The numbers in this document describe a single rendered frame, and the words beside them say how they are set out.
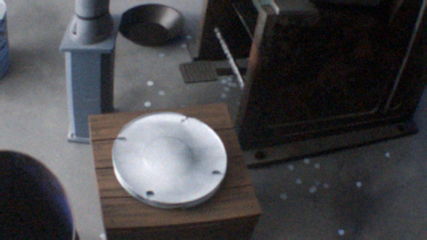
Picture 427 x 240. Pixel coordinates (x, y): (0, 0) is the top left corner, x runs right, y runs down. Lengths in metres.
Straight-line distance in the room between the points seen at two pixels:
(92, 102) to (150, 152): 0.43
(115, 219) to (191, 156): 0.27
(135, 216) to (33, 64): 1.12
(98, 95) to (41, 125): 0.37
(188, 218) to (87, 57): 0.60
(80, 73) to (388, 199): 1.22
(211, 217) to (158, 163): 0.19
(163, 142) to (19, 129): 0.77
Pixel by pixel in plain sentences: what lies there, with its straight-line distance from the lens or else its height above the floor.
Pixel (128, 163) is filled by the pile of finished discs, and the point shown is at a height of 0.38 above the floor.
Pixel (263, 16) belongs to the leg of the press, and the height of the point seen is 0.60.
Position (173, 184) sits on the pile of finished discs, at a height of 0.38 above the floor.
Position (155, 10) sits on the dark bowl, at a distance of 2.40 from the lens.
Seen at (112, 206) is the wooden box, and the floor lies 0.35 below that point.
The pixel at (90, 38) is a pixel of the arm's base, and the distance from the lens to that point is 1.56.
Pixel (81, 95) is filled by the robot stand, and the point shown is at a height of 0.24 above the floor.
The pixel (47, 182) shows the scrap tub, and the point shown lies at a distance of 1.29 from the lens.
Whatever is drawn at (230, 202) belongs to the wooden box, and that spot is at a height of 0.35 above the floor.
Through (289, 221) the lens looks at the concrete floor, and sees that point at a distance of 1.77.
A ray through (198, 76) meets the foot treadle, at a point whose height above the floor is 0.16.
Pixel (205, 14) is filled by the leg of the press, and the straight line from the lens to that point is 2.04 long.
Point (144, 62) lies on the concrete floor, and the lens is 2.17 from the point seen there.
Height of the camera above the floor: 1.45
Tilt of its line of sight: 47 degrees down
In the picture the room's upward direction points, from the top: 11 degrees clockwise
